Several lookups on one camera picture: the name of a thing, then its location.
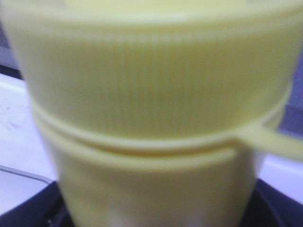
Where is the silver electronic kitchen scale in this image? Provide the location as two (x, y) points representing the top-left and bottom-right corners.
(0, 166), (53, 215)

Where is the yellow squeeze bottle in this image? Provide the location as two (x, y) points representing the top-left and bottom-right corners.
(0, 0), (303, 227)

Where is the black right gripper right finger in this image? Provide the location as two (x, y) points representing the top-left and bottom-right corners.
(241, 179), (303, 227)

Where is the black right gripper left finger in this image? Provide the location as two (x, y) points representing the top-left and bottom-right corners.
(0, 182), (73, 227)

